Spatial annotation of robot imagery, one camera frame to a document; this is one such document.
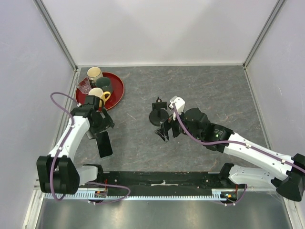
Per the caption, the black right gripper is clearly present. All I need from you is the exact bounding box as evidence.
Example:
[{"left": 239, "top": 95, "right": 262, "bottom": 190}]
[{"left": 154, "top": 107, "right": 203, "bottom": 143}]

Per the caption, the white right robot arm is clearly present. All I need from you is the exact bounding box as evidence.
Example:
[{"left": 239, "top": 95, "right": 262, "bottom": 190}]
[{"left": 155, "top": 108, "right": 305, "bottom": 202}]

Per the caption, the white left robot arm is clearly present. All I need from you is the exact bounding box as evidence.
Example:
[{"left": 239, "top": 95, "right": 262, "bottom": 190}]
[{"left": 36, "top": 95, "right": 114, "bottom": 200}]

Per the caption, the yellow mug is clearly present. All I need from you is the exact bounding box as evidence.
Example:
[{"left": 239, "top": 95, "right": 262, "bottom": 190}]
[{"left": 88, "top": 87, "right": 111, "bottom": 108}]

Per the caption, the red round tray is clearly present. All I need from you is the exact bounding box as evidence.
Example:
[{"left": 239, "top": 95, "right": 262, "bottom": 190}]
[{"left": 75, "top": 72, "right": 124, "bottom": 111}]

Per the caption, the dark green mug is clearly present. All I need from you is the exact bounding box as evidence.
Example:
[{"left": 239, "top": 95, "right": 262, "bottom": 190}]
[{"left": 95, "top": 77, "right": 113, "bottom": 93}]

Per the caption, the clear drinking glass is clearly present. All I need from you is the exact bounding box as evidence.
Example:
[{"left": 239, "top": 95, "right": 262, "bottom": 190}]
[{"left": 74, "top": 77, "right": 92, "bottom": 94}]

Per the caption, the cream mug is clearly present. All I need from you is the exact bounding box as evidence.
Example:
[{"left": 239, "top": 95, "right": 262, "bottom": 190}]
[{"left": 87, "top": 66, "right": 103, "bottom": 82}]

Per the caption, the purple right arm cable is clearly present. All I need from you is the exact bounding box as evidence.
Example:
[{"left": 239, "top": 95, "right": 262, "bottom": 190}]
[{"left": 172, "top": 102, "right": 305, "bottom": 207}]

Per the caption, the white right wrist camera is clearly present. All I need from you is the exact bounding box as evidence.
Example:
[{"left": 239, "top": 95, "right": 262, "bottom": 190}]
[{"left": 169, "top": 96, "right": 185, "bottom": 115}]

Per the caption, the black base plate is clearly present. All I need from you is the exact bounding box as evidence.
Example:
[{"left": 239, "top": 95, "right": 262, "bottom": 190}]
[{"left": 94, "top": 171, "right": 245, "bottom": 190}]

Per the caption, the slotted cable duct rail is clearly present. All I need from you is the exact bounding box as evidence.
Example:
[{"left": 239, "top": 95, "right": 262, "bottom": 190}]
[{"left": 56, "top": 185, "right": 236, "bottom": 201}]

